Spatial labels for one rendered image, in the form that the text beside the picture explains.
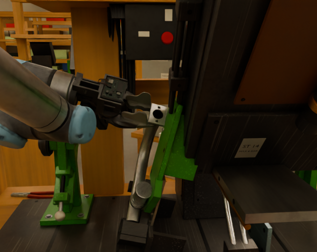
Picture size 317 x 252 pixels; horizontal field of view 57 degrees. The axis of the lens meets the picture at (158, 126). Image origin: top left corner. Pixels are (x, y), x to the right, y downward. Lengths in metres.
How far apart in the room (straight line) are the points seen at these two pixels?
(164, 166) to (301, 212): 0.27
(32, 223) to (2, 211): 0.17
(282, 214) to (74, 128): 0.38
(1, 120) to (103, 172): 0.48
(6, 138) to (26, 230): 0.35
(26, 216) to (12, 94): 0.58
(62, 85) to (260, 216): 0.47
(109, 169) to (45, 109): 0.56
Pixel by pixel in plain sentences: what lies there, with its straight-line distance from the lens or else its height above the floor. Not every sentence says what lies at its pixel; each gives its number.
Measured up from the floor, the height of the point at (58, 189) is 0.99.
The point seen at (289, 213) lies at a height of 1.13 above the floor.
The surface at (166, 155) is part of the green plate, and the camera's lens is 0.61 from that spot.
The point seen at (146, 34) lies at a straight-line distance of 0.84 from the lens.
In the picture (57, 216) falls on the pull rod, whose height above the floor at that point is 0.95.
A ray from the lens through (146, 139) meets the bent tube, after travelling 0.78.
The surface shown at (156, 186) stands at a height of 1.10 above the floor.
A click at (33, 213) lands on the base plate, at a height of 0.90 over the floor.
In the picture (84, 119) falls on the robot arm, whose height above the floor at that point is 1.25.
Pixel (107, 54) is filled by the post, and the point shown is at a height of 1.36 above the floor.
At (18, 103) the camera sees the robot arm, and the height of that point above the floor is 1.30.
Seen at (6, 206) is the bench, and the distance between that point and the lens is 1.11.
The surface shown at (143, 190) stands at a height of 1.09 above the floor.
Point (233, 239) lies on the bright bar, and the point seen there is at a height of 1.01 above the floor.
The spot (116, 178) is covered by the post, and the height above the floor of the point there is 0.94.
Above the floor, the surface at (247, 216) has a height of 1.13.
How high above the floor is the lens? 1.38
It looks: 15 degrees down
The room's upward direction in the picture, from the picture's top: straight up
